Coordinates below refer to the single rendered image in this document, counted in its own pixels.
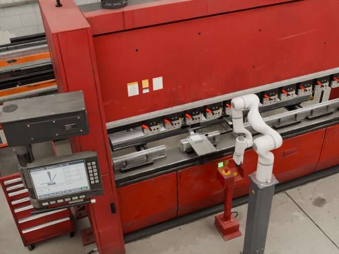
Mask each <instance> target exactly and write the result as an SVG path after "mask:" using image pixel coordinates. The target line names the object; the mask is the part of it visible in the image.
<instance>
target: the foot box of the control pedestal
mask: <svg viewBox="0 0 339 254"><path fill-rule="evenodd" d="M223 214H224V213H222V214H219V215H216V216H215V223H214V225H215V227H216V229H217V230H218V232H219V233H220V235H221V236H222V238H223V239H224V241H228V240H231V239H233V238H236V237H239V236H241V235H242V233H241V232H240V230H239V225H240V224H239V223H238V221H237V220H236V219H235V217H234V216H233V214H231V218H232V219H233V222H230V223H227V224H224V222H223V221H222V219H221V217H222V216H223Z"/></svg>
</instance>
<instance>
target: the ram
mask: <svg viewBox="0 0 339 254"><path fill-rule="evenodd" d="M92 37H93V44H94V50H95V57H96V63H97V70H98V76H99V83H100V89H101V96H102V102H103V109H104V116H105V122H106V123H108V122H113V121H117V120H121V119H125V118H129V117H134V116H138V115H142V114H146V113H150V112H155V111H159V110H163V109H167V108H171V107H175V106H180V105H184V104H188V103H192V102H196V101H200V100H205V99H209V98H213V97H217V96H221V95H225V94H230V93H234V92H238V91H242V90H247V89H251V88H255V87H259V86H263V85H267V84H272V83H276V82H280V81H284V80H288V79H292V78H297V77H301V76H305V75H309V74H313V73H317V72H322V71H326V70H330V69H334V68H339V0H294V1H289V2H283V3H277V4H271V5H265V6H259V7H254V8H248V9H242V10H236V11H231V12H225V13H219V14H213V15H208V16H202V17H196V18H190V19H184V20H179V21H173V22H167V23H161V24H156V25H150V26H144V27H138V28H133V29H127V30H121V31H115V32H109V33H103V34H98V35H93V36H92ZM335 73H339V70H338V71H333V72H329V73H325V74H321V75H316V76H312V77H308V78H304V79H300V80H296V81H292V82H288V83H284V84H279V85H275V86H271V87H267V88H263V89H259V90H255V91H251V92H247V93H242V94H238V95H234V96H230V97H226V98H222V99H217V100H213V101H209V102H205V103H201V104H197V105H192V106H188V107H184V108H180V109H176V110H172V111H168V112H164V113H160V114H155V115H151V116H147V117H143V118H139V119H135V120H131V121H127V122H122V123H118V124H114V125H110V126H107V127H106V129H111V128H115V127H118V126H122V125H126V124H130V123H134V122H138V121H142V120H147V119H151V118H155V117H159V116H163V115H167V114H171V113H175V112H179V111H183V110H187V109H191V108H196V107H200V106H204V105H208V104H212V103H216V102H221V101H225V100H229V99H233V98H236V97H240V96H244V95H248V94H253V93H257V92H261V91H265V90H269V89H274V88H278V87H282V86H286V85H290V84H294V83H298V82H302V81H306V80H311V79H315V78H319V77H323V76H327V75H331V74H335ZM157 77H162V83H163V89H159V90H153V81H152V79H153V78H157ZM143 80H148V87H146V88H143V86H142V81H143ZM133 82H138V91H139V94H137V95H133V96H129V94H128V85H127V84H129V83H133ZM147 88H149V92H146V93H143V89H147Z"/></svg>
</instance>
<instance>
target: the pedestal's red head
mask: <svg viewBox="0 0 339 254"><path fill-rule="evenodd" d="M230 160H231V159H229V160H228V161H229V164H230ZM226 161H227V160H226ZM224 162H225V161H223V166H222V167H219V168H218V164H219V163H220V162H219V163H217V170H216V178H217V179H218V181H219V182H220V183H221V184H222V186H223V187H224V188H226V187H229V186H232V185H235V184H238V183H242V182H243V180H244V171H245V170H244V169H243V168H242V166H239V167H237V168H236V167H234V168H232V169H229V168H228V166H227V165H225V166H224ZM225 169H228V170H229V171H230V174H229V175H224V174H223V173H222V171H223V170H225ZM233 172H236V173H237V174H238V175H237V176H235V175H234V174H233Z"/></svg>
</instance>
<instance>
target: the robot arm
mask: <svg viewBox="0 0 339 254"><path fill-rule="evenodd" d="M258 106H259V98H258V96H257V95H255V94H248V95H244V96H240V97H236V98H233V99H232V100H231V110H232V120H233V128H234V132H235V133H244V134H245V136H246V138H244V137H237V138H236V145H235V152H234V155H233V159H234V161H235V162H236V165H235V167H236V168H237V167H239V166H241V165H242V163H243V154H244V151H245V149H246V148H248V147H251V146H252V147H253V149H254V150H255V152H256V153H257V154H258V164H257V171H255V172H253V174H252V181H253V182H254V183H255V184H257V185H259V186H271V185H273V184H274V183H275V176H274V175H273V174H272V169H273V162H274V155H273V153H272V152H269V151H270V150H273V149H277V148H279V147H280V146H281V145H282V143H283V140H282V138H281V136H280V134H279V133H277V132H276V131H275V130H273V129H272V128H270V127H269V126H268V125H267V124H266V123H265V122H264V121H263V119H262V117H261V116H260V114H259V111H258ZM247 107H249V108H250V111H249V113H248V116H247V118H248V121H249V123H250V125H251V126H252V128H253V129H254V130H255V131H257V132H259V133H262V134H264V136H262V137H259V138H256V139H255V140H254V141H253V140H252V135H251V133H250V132H249V131H248V130H247V129H245V128H244V124H243V113H242V109H243V108H247Z"/></svg>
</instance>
